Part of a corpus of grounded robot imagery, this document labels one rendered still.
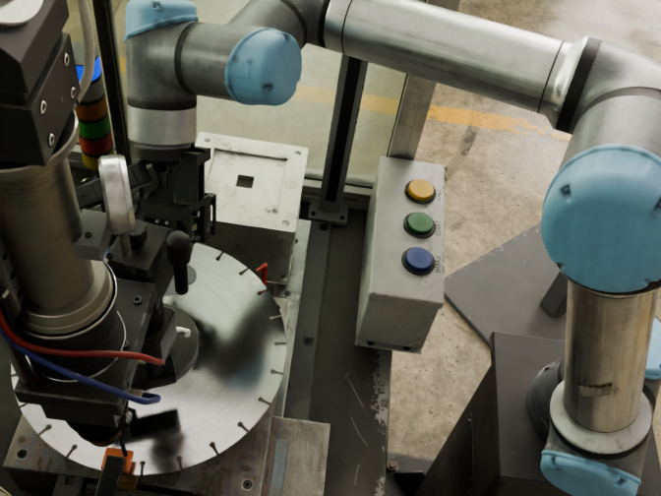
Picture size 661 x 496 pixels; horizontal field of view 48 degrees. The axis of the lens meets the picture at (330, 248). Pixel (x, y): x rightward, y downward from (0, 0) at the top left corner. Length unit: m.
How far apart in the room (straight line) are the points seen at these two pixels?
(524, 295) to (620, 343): 1.48
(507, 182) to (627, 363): 1.79
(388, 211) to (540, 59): 0.47
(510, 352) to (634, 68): 0.62
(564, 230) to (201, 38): 0.40
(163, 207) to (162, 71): 0.15
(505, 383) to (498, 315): 0.99
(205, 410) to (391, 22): 0.49
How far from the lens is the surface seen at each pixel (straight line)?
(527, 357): 1.27
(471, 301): 2.21
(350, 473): 1.11
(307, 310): 1.21
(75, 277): 0.52
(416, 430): 1.99
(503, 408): 1.21
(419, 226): 1.15
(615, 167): 0.65
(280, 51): 0.75
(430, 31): 0.80
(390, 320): 1.13
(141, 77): 0.83
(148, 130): 0.83
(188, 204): 0.85
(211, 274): 1.01
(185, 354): 0.93
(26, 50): 0.38
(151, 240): 0.66
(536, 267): 2.35
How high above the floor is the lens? 1.77
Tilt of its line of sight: 52 degrees down
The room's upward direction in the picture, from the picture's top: 11 degrees clockwise
